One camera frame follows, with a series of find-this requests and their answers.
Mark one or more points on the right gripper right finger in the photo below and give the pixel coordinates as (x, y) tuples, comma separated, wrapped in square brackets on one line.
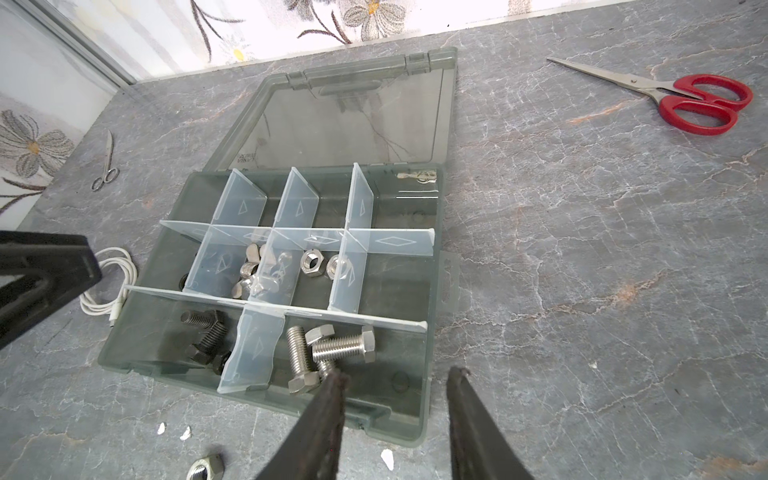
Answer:
[(478, 448)]

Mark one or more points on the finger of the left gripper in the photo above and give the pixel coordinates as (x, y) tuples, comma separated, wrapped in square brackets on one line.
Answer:
[(48, 271)]

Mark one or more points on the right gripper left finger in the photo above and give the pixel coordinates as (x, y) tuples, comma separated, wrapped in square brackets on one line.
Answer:
[(312, 448)]

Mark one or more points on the black hex bolt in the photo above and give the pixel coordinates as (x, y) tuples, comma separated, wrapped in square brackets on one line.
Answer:
[(219, 362), (204, 351), (204, 320)]

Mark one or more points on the silver wing nut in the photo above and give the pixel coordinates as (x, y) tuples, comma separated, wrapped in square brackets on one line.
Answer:
[(248, 284), (274, 279), (255, 253)]

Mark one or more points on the silver hex nut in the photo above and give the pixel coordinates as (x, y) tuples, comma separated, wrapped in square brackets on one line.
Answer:
[(338, 267), (207, 468), (312, 263)]

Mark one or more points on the small silver scissors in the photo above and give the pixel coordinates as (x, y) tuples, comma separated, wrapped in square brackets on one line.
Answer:
[(109, 173)]

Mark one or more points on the grey plastic organizer box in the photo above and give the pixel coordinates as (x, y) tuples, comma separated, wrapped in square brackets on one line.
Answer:
[(348, 159)]

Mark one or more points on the red handled scissors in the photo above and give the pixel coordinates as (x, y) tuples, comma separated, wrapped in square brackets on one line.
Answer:
[(708, 95)]

